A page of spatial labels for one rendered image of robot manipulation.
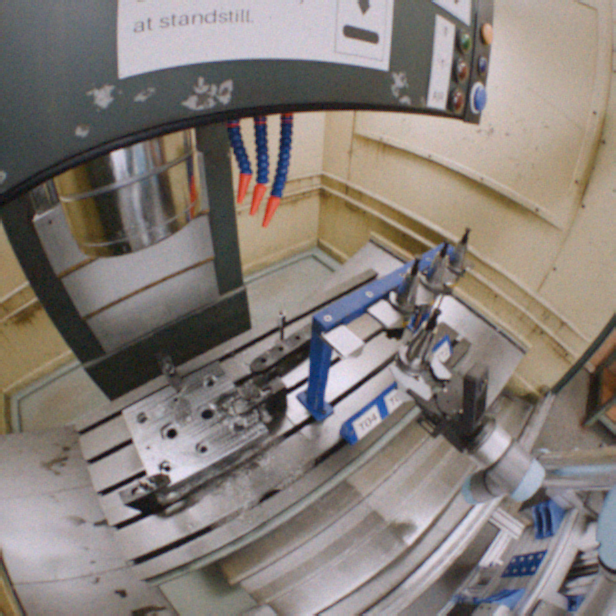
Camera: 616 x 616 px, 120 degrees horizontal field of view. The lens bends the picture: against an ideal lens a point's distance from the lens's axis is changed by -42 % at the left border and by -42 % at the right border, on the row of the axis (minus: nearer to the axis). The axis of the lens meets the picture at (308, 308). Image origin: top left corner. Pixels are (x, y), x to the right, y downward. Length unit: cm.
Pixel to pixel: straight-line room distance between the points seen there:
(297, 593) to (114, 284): 99
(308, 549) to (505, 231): 115
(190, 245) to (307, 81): 79
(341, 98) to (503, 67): 94
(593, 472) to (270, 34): 62
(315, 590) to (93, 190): 93
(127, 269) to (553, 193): 128
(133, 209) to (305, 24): 20
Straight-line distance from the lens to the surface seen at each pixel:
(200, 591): 105
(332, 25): 18
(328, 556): 88
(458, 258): 75
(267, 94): 16
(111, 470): 87
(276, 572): 90
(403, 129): 125
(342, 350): 51
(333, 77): 18
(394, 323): 57
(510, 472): 54
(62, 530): 118
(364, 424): 75
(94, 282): 90
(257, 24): 15
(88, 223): 29
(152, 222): 29
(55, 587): 117
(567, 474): 61
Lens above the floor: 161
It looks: 45 degrees down
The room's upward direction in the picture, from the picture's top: 3 degrees clockwise
